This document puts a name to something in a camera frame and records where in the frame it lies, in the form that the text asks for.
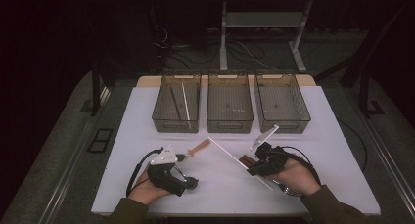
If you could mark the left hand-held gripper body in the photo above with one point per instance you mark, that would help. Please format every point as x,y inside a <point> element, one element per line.
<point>163,178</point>

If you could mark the person's right hand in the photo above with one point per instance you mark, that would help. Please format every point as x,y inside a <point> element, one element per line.
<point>297,180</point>

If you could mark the white metal desk frame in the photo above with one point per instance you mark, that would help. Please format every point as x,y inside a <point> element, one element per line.
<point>222,38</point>

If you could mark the black metal stand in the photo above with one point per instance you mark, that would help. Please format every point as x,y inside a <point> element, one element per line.
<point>95,97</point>
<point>364,97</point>

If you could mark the black floor socket plate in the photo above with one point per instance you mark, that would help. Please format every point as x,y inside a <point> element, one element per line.
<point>100,140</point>

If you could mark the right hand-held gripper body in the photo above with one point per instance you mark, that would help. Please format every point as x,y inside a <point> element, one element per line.
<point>277,160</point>

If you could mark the smoky translucent plastic bin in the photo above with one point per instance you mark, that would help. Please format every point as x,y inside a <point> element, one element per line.
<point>280,103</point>
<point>230,103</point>
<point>163,103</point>

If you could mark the dark slanted stand leg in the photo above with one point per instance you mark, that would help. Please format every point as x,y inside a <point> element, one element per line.
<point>355,67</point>

